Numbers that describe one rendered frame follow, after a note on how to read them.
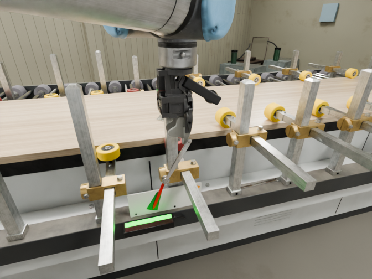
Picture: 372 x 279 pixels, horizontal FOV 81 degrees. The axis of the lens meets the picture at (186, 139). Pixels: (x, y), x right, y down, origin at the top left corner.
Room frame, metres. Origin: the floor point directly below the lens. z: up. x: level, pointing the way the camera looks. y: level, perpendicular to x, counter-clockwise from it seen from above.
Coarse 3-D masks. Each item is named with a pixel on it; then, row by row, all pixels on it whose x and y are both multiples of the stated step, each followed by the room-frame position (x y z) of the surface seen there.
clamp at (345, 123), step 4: (344, 116) 0.84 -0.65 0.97; (364, 116) 0.84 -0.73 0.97; (340, 120) 0.83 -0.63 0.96; (344, 120) 0.81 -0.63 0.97; (348, 120) 0.81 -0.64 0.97; (352, 120) 0.80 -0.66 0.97; (356, 120) 0.80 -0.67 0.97; (360, 120) 0.81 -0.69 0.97; (364, 120) 0.81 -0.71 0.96; (368, 120) 0.82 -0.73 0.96; (340, 124) 0.82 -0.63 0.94; (344, 124) 0.81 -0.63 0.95; (348, 124) 0.79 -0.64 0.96; (352, 124) 0.80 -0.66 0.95; (356, 124) 0.80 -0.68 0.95; (360, 124) 0.81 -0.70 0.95; (340, 128) 0.82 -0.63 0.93; (344, 128) 0.80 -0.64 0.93; (348, 128) 0.80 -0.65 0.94; (352, 128) 0.80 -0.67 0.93; (356, 128) 0.81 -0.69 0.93
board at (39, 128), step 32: (96, 96) 1.38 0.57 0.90; (128, 96) 1.38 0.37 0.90; (192, 96) 1.38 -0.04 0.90; (224, 96) 1.38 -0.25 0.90; (256, 96) 1.38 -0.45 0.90; (288, 96) 1.38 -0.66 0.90; (320, 96) 1.38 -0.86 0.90; (0, 128) 0.88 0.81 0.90; (32, 128) 0.88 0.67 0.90; (64, 128) 0.88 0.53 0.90; (96, 128) 0.88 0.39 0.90; (128, 128) 0.88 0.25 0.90; (160, 128) 0.88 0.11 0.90; (192, 128) 0.88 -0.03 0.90; (224, 128) 0.88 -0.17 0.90; (0, 160) 0.64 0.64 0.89
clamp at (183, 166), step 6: (180, 162) 0.65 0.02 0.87; (186, 162) 0.65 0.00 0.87; (162, 168) 0.61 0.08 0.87; (180, 168) 0.61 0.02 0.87; (186, 168) 0.61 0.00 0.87; (192, 168) 0.62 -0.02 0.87; (198, 168) 0.63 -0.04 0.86; (162, 174) 0.60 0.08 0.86; (174, 174) 0.60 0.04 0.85; (180, 174) 0.61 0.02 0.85; (192, 174) 0.62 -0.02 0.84; (198, 174) 0.63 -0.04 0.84; (174, 180) 0.60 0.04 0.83; (180, 180) 0.61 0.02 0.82
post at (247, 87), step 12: (240, 84) 0.70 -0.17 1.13; (252, 84) 0.68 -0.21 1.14; (240, 96) 0.69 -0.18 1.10; (252, 96) 0.68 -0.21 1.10; (240, 108) 0.68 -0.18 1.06; (240, 120) 0.67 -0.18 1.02; (240, 132) 0.67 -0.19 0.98; (240, 156) 0.68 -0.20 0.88; (240, 168) 0.68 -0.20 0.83; (240, 180) 0.68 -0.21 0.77
